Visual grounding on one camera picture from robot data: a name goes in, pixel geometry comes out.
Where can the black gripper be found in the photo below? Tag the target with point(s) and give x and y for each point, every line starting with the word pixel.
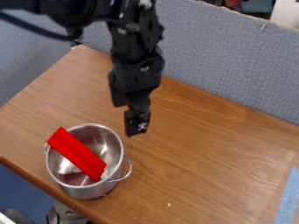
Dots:
pixel 133 78

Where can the red rectangular block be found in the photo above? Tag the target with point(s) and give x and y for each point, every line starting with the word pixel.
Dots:
pixel 77 153

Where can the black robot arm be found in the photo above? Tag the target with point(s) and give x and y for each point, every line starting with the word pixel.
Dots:
pixel 136 32

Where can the metal pot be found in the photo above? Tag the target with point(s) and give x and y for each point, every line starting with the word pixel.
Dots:
pixel 104 142

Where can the grey fabric partition panel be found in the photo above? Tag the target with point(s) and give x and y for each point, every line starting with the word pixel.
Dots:
pixel 236 56

